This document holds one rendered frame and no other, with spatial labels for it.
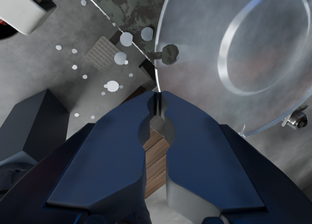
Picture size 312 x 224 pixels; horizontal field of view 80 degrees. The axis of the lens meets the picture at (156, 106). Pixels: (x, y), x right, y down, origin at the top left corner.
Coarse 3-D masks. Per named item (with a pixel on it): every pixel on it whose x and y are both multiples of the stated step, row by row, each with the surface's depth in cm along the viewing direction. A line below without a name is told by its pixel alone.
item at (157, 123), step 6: (156, 84) 22; (150, 90) 22; (156, 90) 22; (156, 114) 24; (150, 120) 24; (156, 120) 25; (162, 120) 25; (150, 126) 25; (156, 126) 25; (162, 126) 25; (162, 132) 26
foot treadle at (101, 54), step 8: (120, 32) 77; (104, 40) 76; (112, 40) 77; (96, 48) 76; (104, 48) 77; (112, 48) 78; (88, 56) 77; (96, 56) 78; (104, 56) 79; (112, 56) 80; (96, 64) 79; (104, 64) 80
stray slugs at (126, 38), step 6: (144, 30) 31; (150, 30) 31; (120, 36) 31; (126, 36) 31; (132, 36) 31; (144, 36) 32; (150, 36) 32; (126, 42) 31; (120, 54) 32; (120, 60) 33; (108, 84) 34; (114, 84) 34; (108, 90) 35; (114, 90) 35
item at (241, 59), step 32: (192, 0) 18; (224, 0) 19; (256, 0) 20; (288, 0) 20; (160, 32) 19; (192, 32) 20; (224, 32) 21; (256, 32) 21; (288, 32) 23; (160, 64) 20; (192, 64) 22; (224, 64) 22; (256, 64) 24; (288, 64) 25; (192, 96) 24; (224, 96) 26; (256, 96) 28; (288, 96) 30; (256, 128) 32
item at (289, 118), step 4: (300, 108) 32; (304, 108) 32; (292, 112) 31; (296, 112) 32; (300, 112) 32; (288, 116) 32; (292, 116) 32; (284, 120) 33; (288, 120) 32; (284, 124) 33
